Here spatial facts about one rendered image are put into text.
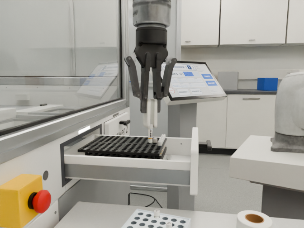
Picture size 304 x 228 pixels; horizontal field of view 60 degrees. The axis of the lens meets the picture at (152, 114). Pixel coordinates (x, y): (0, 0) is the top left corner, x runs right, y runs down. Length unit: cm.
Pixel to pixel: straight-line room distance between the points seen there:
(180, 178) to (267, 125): 323
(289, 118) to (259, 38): 317
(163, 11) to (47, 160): 42
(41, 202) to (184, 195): 145
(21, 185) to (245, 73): 408
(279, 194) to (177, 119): 86
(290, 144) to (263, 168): 17
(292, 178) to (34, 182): 71
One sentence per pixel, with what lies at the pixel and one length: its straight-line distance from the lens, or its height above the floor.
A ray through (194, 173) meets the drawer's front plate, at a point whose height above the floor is 87.
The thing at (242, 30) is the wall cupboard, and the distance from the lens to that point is 411.
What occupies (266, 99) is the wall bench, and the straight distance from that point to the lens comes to 379.
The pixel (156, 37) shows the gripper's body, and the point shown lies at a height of 118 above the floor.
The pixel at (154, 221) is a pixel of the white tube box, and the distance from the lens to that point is 60.
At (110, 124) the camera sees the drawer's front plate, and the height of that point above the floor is 92.
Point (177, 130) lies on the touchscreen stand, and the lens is 172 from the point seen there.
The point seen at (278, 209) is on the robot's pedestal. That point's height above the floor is 63.
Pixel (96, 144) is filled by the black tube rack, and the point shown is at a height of 90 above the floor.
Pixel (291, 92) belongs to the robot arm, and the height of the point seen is 104.
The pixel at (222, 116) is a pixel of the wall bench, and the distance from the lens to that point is 372.
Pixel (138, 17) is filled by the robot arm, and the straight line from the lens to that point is 63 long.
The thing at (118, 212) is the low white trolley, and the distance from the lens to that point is 71.
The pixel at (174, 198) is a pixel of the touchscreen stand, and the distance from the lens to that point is 189.
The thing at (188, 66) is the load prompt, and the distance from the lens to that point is 181.
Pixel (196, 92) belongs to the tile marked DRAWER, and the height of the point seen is 100.
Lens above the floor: 110
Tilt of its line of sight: 8 degrees down
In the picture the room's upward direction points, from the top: straight up
